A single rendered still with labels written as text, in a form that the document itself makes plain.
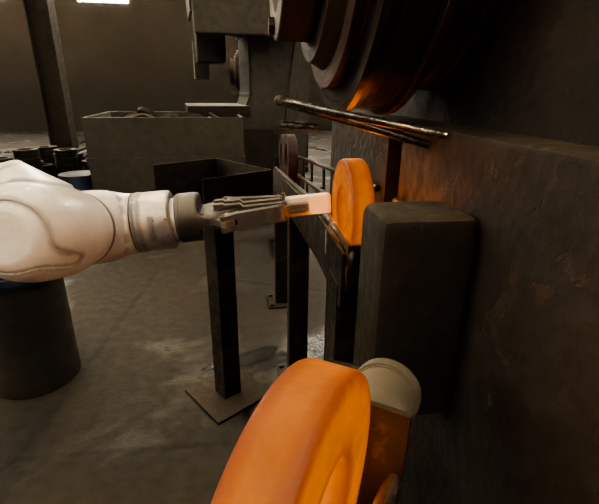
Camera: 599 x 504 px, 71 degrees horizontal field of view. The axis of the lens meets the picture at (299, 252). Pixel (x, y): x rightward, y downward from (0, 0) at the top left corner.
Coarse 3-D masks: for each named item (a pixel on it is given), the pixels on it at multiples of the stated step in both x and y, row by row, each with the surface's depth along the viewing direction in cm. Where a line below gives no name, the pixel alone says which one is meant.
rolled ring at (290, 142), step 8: (288, 136) 147; (288, 144) 145; (296, 144) 145; (288, 152) 144; (296, 152) 144; (288, 160) 144; (296, 160) 144; (288, 168) 145; (296, 168) 145; (288, 176) 147; (296, 176) 147
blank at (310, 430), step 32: (288, 384) 20; (320, 384) 20; (352, 384) 21; (256, 416) 18; (288, 416) 18; (320, 416) 18; (352, 416) 22; (256, 448) 17; (288, 448) 17; (320, 448) 17; (352, 448) 24; (224, 480) 16; (256, 480) 16; (288, 480) 16; (320, 480) 18; (352, 480) 25
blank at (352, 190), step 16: (352, 160) 64; (336, 176) 70; (352, 176) 61; (368, 176) 61; (336, 192) 70; (352, 192) 60; (368, 192) 60; (336, 208) 71; (352, 208) 60; (352, 224) 61; (352, 240) 62
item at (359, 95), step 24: (384, 0) 40; (408, 0) 41; (432, 0) 41; (384, 24) 41; (408, 24) 43; (432, 24) 43; (360, 48) 47; (384, 48) 45; (408, 48) 45; (360, 72) 48; (384, 72) 48; (408, 72) 49; (336, 96) 60; (360, 96) 51; (384, 96) 54
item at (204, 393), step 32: (224, 160) 124; (224, 192) 102; (256, 192) 108; (224, 256) 117; (224, 288) 120; (224, 320) 123; (224, 352) 126; (224, 384) 130; (256, 384) 139; (224, 416) 125
